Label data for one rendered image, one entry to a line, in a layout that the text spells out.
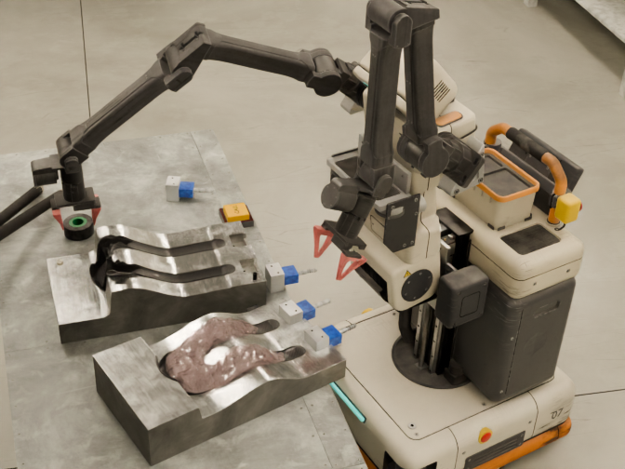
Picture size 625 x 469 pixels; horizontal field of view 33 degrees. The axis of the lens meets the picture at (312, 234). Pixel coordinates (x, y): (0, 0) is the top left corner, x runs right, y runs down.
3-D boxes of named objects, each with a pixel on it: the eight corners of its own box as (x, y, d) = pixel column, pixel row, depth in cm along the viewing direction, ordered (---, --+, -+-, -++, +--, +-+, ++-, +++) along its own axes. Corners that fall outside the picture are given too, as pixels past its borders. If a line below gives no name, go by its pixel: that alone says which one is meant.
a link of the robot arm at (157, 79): (198, 77, 250) (188, 47, 256) (182, 67, 245) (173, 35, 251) (73, 177, 264) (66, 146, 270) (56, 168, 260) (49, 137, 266)
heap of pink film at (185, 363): (250, 320, 247) (250, 294, 242) (292, 364, 235) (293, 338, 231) (152, 360, 234) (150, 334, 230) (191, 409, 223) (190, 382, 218)
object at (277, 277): (312, 272, 272) (313, 255, 269) (319, 284, 268) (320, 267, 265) (264, 281, 268) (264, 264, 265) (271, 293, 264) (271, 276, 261)
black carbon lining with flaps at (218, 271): (222, 243, 269) (222, 213, 263) (238, 281, 257) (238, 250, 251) (86, 264, 260) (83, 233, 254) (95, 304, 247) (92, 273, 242)
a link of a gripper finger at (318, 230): (316, 267, 240) (333, 233, 237) (299, 250, 245) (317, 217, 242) (338, 270, 245) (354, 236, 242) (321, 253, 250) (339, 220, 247)
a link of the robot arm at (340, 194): (396, 178, 232) (374, 160, 238) (359, 170, 224) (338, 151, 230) (372, 224, 236) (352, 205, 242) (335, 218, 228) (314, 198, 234)
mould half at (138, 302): (240, 247, 279) (240, 206, 271) (266, 309, 259) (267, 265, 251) (49, 277, 266) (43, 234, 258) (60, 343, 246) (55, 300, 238)
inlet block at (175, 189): (214, 194, 299) (214, 178, 296) (212, 204, 295) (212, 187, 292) (168, 191, 299) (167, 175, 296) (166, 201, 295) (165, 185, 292)
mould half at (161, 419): (283, 314, 258) (284, 279, 251) (345, 376, 241) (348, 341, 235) (96, 391, 234) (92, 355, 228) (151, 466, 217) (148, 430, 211)
